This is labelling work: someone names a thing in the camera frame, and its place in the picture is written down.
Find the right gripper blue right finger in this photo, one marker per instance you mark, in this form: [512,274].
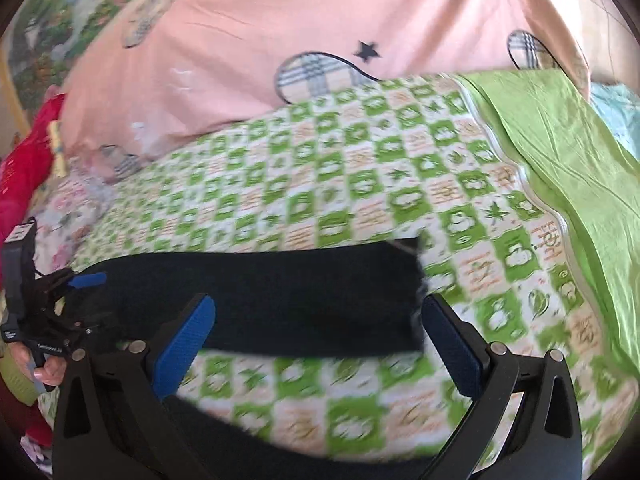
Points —
[444,328]

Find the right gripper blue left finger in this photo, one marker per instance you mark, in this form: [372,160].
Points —
[176,344]

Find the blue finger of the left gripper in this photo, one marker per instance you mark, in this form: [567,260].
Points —
[87,280]

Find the black pants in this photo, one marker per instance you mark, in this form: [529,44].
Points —
[342,302]

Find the left hand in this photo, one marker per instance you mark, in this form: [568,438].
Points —
[50,374]

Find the floral white cloth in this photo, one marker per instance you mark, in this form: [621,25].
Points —
[66,209]

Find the red floral blanket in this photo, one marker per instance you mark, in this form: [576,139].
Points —
[27,167]

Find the yellow floral cloth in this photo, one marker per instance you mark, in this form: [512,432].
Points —
[59,167]

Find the green patterned bed sheet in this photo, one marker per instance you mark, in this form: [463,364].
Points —
[404,157]

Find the lime green cloth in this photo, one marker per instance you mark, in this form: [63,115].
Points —
[594,180]

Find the pink plaid-heart quilt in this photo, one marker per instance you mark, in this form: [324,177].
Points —
[164,71]

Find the landscape painting headboard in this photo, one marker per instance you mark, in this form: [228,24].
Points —
[45,39]

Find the light blue cloth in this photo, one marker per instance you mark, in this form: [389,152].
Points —
[619,107]

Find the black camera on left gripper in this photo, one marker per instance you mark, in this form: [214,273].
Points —
[19,279]

